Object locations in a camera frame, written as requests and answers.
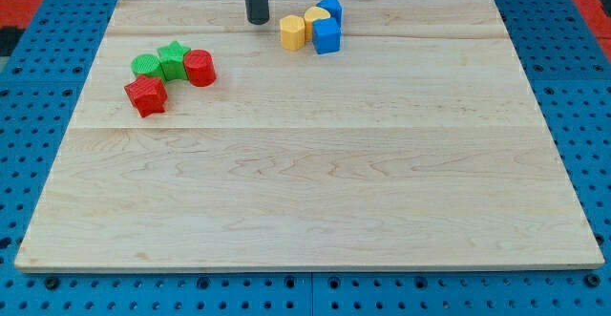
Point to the red circle block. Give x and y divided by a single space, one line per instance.
200 69

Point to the green star block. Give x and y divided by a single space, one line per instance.
171 58

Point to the red star block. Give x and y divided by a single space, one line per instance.
147 94

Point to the green circle block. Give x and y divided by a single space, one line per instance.
149 65

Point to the wooden board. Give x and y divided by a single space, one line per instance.
419 146

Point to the blue cube block front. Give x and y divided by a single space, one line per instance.
326 36

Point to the yellow hexagon block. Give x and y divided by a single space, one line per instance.
292 32

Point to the yellow heart block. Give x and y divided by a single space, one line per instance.
312 14

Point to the blue block rear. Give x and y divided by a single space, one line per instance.
334 7

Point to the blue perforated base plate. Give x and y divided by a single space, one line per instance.
570 76

